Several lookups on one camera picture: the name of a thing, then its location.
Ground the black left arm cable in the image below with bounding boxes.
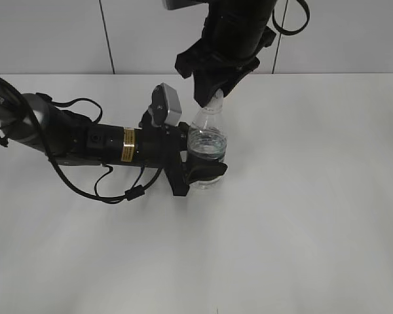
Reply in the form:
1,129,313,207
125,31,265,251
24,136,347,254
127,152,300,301
0,67,161,204

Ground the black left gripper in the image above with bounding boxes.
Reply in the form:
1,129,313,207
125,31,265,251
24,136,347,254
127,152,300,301
133,122,228,197

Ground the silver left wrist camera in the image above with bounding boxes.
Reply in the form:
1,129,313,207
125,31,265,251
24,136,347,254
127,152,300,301
147,82,182,127

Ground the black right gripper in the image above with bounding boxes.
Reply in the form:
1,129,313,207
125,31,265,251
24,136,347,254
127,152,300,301
176,1,276,107

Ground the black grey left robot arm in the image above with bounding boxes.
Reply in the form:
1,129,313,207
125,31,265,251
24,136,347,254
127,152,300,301
0,77,227,196

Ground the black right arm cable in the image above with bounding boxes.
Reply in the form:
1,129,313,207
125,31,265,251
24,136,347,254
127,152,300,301
271,0,311,36

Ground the clear Cestbon water bottle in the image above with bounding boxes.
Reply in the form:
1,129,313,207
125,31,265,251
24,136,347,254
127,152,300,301
187,90,229,190

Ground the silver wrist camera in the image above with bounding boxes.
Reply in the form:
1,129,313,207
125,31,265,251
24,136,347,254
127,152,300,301
162,0,207,10
147,82,182,127

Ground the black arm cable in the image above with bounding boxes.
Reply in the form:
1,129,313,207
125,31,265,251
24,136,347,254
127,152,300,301
271,0,311,36
0,67,161,204

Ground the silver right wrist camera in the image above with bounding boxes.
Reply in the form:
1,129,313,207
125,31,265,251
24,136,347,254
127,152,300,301
162,0,207,10

